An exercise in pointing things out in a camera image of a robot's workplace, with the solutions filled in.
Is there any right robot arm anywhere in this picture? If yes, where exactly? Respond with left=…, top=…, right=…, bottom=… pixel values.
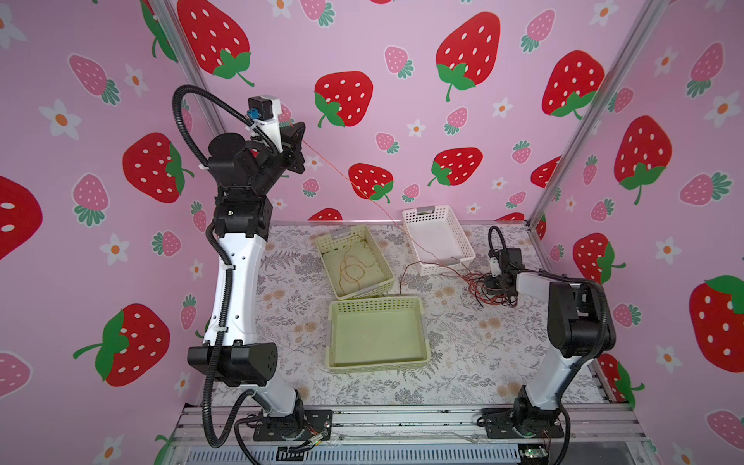
left=478, top=226, right=616, bottom=438

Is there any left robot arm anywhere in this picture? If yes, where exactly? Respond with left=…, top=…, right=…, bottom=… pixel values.
left=172, top=84, right=306, bottom=449

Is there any white plastic basket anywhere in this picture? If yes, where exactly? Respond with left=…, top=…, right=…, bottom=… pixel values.
left=402, top=205, right=476, bottom=276

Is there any small green basket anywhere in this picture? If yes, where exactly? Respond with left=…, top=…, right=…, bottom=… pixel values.
left=315, top=225, right=394, bottom=300

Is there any large green basket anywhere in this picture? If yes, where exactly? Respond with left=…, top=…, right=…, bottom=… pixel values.
left=325, top=296, right=431, bottom=374

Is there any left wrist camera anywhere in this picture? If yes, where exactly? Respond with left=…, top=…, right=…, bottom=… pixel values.
left=247, top=95, right=282, bottom=141

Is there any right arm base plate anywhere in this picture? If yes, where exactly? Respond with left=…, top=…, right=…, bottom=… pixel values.
left=476, top=408, right=565, bottom=440

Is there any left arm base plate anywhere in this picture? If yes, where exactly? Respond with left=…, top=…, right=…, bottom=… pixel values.
left=253, top=409, right=333, bottom=442

